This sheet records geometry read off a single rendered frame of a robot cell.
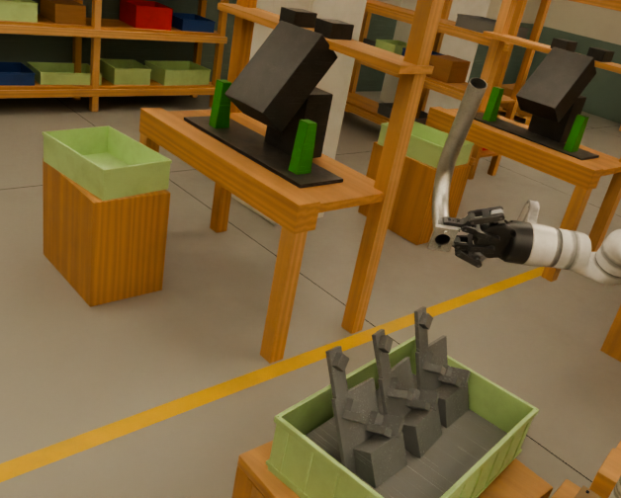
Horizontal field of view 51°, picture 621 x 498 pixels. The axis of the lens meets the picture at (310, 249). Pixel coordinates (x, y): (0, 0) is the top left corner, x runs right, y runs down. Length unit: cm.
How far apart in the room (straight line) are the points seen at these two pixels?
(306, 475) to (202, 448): 132
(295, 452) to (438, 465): 39
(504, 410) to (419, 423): 31
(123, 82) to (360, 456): 605
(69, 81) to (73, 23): 56
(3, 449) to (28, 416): 20
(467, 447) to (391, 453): 27
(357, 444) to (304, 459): 15
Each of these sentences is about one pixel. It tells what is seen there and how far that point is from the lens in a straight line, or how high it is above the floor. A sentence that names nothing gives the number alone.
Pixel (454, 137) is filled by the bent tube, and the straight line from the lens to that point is 116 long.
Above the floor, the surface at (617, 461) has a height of 90.
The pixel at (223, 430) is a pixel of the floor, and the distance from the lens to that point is 297.
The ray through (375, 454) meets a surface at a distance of 163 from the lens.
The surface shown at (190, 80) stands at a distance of 763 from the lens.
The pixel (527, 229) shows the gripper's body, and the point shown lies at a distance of 117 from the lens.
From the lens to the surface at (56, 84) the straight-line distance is 699.
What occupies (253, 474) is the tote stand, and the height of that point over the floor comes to 78.
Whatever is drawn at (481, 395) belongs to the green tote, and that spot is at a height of 91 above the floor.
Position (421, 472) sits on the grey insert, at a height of 85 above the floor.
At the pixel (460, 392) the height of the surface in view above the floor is 92.
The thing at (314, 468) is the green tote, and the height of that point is 90.
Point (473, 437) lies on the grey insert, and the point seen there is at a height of 85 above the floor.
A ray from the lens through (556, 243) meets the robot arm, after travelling 118.
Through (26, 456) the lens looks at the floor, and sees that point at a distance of 287.
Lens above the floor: 200
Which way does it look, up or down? 25 degrees down
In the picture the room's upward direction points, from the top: 11 degrees clockwise
